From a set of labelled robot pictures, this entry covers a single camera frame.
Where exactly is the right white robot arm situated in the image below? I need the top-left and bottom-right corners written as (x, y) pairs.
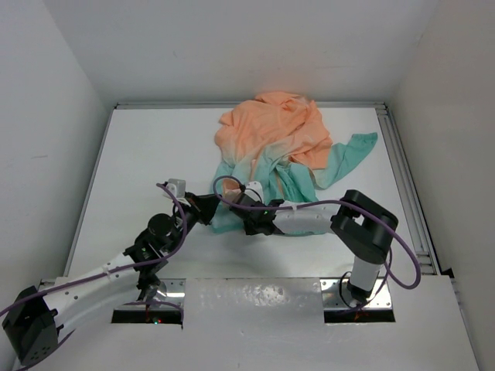
top-left (230, 189), bottom-right (398, 305)

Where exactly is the orange and teal jacket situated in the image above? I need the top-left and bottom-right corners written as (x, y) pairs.
top-left (210, 90), bottom-right (379, 237)

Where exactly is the aluminium frame rail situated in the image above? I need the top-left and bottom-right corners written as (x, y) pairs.
top-left (99, 101), bottom-right (453, 278)

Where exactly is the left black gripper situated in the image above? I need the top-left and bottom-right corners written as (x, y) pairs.
top-left (166, 191), bottom-right (220, 253)

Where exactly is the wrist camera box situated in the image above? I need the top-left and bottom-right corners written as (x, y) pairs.
top-left (244, 181), bottom-right (264, 203)
top-left (164, 179), bottom-right (186, 199)

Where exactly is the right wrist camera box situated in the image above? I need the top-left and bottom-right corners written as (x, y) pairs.
top-left (244, 181), bottom-right (264, 203)

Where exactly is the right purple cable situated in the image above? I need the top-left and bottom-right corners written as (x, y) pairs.
top-left (212, 175), bottom-right (422, 310)

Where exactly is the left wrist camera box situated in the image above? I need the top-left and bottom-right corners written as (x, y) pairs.
top-left (164, 179), bottom-right (186, 199)

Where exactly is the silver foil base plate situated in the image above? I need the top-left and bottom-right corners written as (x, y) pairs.
top-left (111, 274), bottom-right (395, 325)

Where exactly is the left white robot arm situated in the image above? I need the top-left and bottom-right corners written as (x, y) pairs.
top-left (1, 192), bottom-right (220, 369)

